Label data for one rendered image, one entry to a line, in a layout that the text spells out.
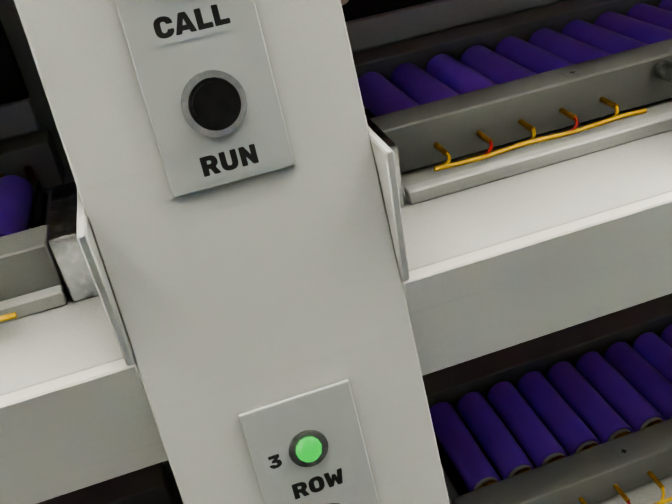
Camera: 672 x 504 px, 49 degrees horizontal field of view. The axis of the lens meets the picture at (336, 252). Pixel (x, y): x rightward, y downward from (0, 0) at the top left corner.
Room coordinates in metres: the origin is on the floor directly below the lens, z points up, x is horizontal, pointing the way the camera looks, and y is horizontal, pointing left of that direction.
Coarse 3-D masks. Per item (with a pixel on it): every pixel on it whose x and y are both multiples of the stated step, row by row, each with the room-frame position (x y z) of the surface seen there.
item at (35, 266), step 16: (0, 240) 0.28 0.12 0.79; (16, 240) 0.28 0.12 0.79; (32, 240) 0.28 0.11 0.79; (0, 256) 0.27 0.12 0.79; (16, 256) 0.27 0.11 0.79; (32, 256) 0.27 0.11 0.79; (48, 256) 0.27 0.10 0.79; (0, 272) 0.27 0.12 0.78; (16, 272) 0.27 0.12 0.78; (32, 272) 0.27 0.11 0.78; (48, 272) 0.27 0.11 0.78; (0, 288) 0.27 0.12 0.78; (16, 288) 0.27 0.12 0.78; (32, 288) 0.27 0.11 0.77; (64, 288) 0.28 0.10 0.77; (0, 320) 0.26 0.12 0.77
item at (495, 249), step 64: (384, 0) 0.43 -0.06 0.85; (448, 0) 0.44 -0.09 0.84; (512, 0) 0.44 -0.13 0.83; (576, 0) 0.45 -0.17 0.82; (640, 0) 0.44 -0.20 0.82; (384, 64) 0.41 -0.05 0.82; (448, 64) 0.39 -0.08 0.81; (512, 64) 0.38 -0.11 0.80; (576, 64) 0.35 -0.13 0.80; (640, 64) 0.34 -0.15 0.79; (384, 128) 0.32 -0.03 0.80; (448, 128) 0.32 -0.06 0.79; (512, 128) 0.33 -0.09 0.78; (576, 128) 0.32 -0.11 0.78; (640, 128) 0.32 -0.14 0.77; (384, 192) 0.24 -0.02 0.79; (448, 192) 0.30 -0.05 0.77; (512, 192) 0.29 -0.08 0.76; (576, 192) 0.28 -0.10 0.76; (640, 192) 0.27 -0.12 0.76; (448, 256) 0.26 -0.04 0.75; (512, 256) 0.25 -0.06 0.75; (576, 256) 0.26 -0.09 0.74; (640, 256) 0.27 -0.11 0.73; (448, 320) 0.25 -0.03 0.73; (512, 320) 0.26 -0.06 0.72; (576, 320) 0.27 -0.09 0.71
